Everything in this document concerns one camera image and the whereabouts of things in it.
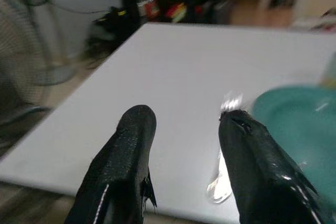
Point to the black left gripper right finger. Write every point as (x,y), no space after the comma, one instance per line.
(252,166)

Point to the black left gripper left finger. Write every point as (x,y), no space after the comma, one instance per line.
(123,161)

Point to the shiny metal spoon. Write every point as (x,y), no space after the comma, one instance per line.
(219,184)

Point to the teal round plate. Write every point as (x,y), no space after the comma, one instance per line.
(296,127)

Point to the white table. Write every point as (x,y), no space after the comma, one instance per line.
(168,98)

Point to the black bag with yellow tag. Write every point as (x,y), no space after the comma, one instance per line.
(105,28)

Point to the grey mesh chair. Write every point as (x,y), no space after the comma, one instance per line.
(15,58)

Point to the dark grey box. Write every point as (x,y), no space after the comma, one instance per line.
(219,11)

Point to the red yellow green package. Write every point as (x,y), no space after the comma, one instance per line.
(176,11)

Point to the grey standing fan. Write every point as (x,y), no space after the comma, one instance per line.
(39,24)

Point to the red and white package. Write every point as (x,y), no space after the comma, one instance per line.
(147,2)

